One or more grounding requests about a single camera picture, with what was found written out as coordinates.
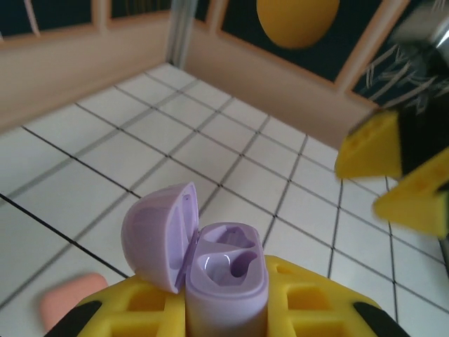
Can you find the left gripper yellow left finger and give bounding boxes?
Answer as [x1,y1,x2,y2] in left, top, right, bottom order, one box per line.
[51,276,190,337]

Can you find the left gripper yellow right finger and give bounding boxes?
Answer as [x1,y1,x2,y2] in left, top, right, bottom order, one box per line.
[262,255,415,337]

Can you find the purple round earbud case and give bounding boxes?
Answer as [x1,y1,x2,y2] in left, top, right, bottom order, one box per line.
[120,181,271,337]

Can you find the salmon rectangular earbud case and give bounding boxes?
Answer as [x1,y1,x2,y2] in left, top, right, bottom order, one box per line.
[39,272,108,333]

